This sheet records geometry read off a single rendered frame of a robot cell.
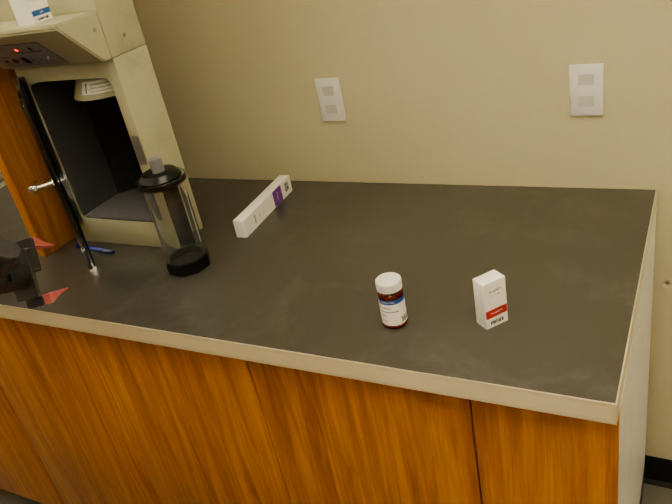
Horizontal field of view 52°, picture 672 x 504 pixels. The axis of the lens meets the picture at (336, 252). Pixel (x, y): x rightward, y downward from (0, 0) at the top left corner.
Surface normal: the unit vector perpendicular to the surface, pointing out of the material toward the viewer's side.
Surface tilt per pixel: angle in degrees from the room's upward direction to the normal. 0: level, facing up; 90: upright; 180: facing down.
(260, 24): 90
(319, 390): 90
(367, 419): 90
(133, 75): 90
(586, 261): 0
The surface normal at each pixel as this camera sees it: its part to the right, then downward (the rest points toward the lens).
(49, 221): 0.88, 0.07
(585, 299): -0.18, -0.86
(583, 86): -0.43, 0.50
